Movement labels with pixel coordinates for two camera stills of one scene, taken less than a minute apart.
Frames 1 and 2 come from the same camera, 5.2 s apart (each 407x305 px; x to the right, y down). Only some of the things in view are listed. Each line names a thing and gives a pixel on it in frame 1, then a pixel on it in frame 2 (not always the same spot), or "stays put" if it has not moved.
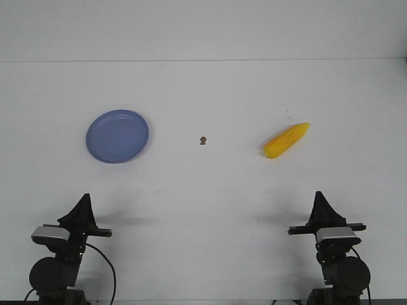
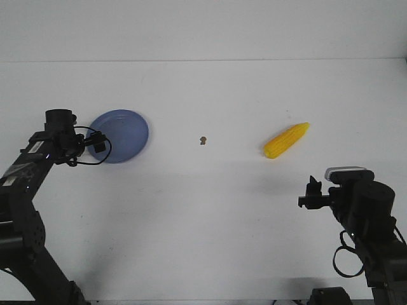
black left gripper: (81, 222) -> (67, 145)
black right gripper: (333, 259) -> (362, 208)
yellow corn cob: (281, 143) stays put
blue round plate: (117, 136) stays put
